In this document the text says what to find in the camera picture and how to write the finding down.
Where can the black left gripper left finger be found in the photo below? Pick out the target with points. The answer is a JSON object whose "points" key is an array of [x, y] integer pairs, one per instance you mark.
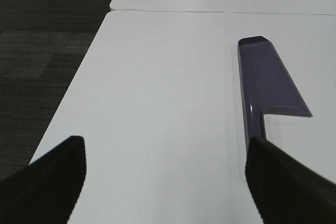
{"points": [[46, 190]]}

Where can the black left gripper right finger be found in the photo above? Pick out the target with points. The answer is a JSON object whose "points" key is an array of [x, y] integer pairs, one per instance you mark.
{"points": [[284, 190]]}

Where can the purple plastic dustpan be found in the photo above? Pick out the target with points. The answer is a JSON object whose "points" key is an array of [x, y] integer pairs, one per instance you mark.
{"points": [[266, 86]]}

